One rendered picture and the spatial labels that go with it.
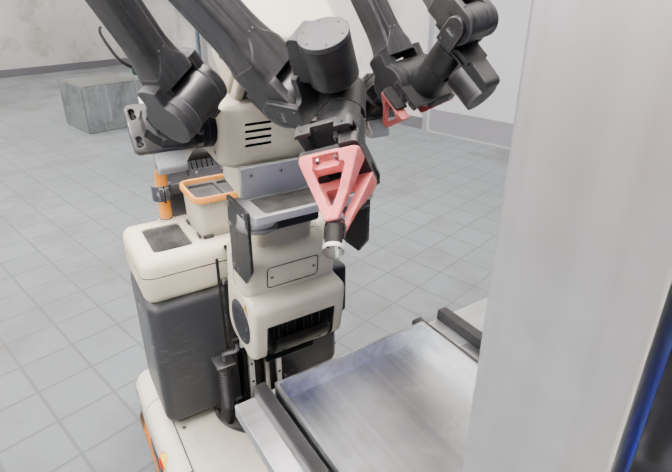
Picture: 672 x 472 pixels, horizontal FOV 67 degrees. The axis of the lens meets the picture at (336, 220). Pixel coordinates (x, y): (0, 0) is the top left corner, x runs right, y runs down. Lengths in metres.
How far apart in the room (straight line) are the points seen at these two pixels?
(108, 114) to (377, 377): 5.30
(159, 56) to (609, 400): 0.68
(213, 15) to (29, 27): 9.65
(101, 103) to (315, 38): 5.32
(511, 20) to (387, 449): 4.47
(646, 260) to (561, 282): 0.03
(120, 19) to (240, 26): 0.18
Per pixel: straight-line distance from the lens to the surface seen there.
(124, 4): 0.74
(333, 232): 0.49
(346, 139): 0.52
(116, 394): 2.19
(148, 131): 0.90
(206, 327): 1.41
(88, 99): 5.78
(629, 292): 0.19
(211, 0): 0.62
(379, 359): 0.81
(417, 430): 0.72
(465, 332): 0.87
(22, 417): 2.25
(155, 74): 0.77
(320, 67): 0.56
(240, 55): 0.62
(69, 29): 10.43
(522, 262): 0.21
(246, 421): 0.73
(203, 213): 1.31
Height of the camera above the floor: 1.40
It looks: 25 degrees down
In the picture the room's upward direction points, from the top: straight up
